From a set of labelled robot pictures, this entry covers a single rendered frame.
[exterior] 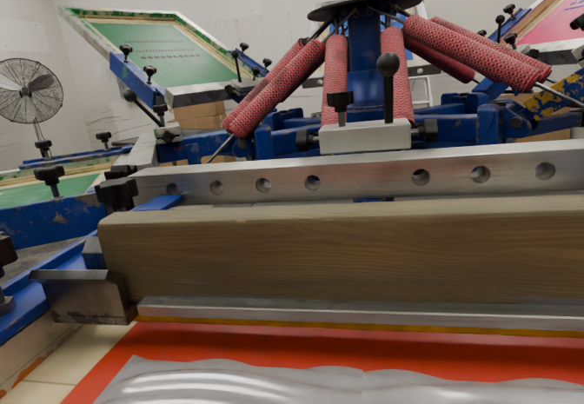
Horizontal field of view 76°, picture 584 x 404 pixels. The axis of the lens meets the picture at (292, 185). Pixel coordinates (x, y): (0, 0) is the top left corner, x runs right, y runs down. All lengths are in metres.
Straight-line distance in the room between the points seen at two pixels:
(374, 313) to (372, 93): 0.81
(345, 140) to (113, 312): 0.35
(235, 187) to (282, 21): 4.05
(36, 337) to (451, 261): 0.32
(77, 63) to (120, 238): 5.45
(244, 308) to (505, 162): 0.35
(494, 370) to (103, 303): 0.29
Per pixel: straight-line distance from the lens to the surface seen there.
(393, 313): 0.27
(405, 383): 0.28
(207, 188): 0.54
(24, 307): 0.38
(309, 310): 0.27
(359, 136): 0.52
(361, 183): 0.48
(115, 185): 0.46
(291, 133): 0.98
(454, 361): 0.30
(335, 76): 0.80
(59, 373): 0.36
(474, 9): 4.52
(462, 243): 0.26
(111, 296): 0.33
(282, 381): 0.27
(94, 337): 0.39
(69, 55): 5.82
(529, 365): 0.31
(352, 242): 0.26
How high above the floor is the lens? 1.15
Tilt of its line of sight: 16 degrees down
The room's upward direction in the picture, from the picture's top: 7 degrees counter-clockwise
